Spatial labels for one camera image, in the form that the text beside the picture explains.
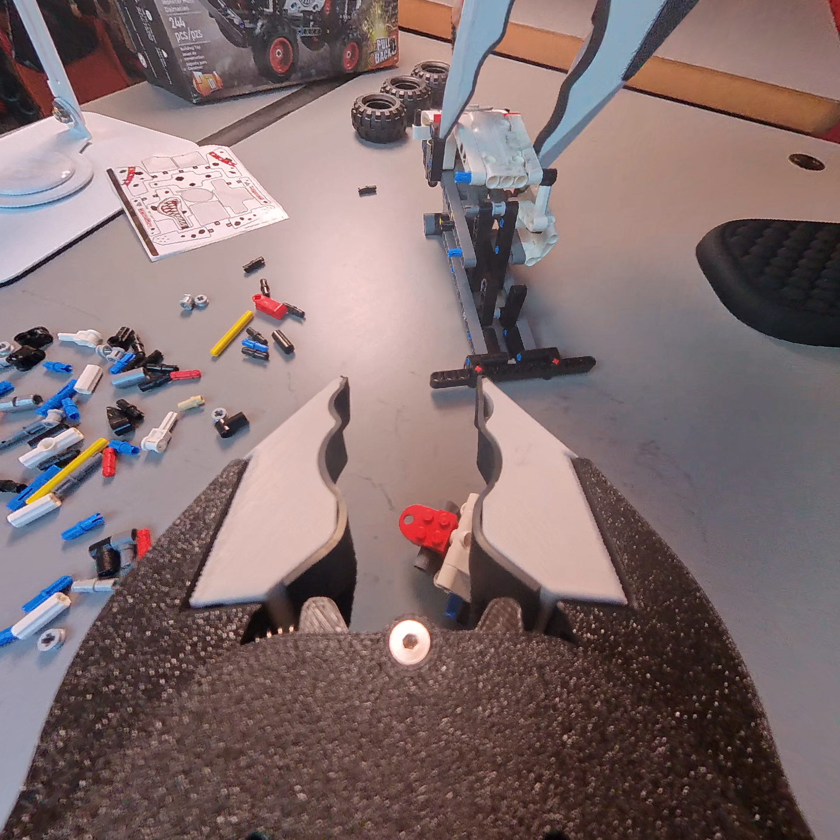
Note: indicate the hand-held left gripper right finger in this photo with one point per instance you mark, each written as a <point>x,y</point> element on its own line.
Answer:
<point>545,519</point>

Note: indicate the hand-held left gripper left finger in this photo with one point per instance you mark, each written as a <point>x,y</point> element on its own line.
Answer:
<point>276,519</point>

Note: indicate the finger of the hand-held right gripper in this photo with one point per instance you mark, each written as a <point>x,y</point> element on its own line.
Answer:
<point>475,53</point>
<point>604,53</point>

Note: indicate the small white toy brick assembly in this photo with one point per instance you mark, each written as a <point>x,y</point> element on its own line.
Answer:
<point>446,538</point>

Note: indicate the black toy vehicle chassis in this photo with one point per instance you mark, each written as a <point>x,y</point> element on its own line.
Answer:
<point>492,197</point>

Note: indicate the grey desk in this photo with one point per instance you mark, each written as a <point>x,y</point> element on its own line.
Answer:
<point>709,433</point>

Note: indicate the black desk grommet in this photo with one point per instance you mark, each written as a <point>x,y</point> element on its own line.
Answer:
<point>807,162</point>

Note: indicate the black toy tyre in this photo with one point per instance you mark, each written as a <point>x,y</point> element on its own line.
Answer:
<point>378,118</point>
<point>433,76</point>
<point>410,95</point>

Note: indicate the pile of small toy brick parts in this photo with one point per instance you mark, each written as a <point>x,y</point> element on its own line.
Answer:
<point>92,420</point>

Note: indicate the toy set cardboard box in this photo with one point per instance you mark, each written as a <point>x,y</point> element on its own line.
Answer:
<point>263,46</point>

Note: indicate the black wrist rest pad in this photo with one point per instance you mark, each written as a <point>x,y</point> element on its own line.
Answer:
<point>781,276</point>

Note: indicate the white sticker sheet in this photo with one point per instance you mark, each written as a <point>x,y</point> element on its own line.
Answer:
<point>197,204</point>

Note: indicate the white book stand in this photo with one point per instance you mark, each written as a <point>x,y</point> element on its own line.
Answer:
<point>40,184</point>

